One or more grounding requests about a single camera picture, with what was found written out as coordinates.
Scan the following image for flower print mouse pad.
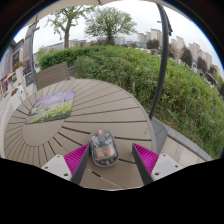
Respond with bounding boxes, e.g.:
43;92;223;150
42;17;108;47
24;89;76;125

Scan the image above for black curved umbrella pole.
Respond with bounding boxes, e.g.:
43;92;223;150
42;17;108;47
148;3;174;121

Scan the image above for distant apartment buildings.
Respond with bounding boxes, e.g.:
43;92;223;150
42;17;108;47
136;28;214;69

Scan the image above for brown slatted chair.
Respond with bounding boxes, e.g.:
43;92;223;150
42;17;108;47
34;61;72;91

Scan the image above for round leafy tree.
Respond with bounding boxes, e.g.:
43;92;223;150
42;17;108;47
83;6;138;46

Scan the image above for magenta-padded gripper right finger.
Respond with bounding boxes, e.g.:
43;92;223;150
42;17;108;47
131;142;183;186

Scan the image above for white flower planter box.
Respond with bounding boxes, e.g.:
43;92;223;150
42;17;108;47
12;61;26;86
9;86;28;102

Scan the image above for tall grey sign pillar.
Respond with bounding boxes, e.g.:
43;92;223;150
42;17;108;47
21;21;41;88

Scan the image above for beige umbrella canopy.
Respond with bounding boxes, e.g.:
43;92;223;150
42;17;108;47
29;0;113;25

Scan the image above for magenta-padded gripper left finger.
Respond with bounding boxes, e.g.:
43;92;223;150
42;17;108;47
41;143;92;186

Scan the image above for thick-trunk tree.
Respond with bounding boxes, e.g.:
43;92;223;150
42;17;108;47
44;4;96;50

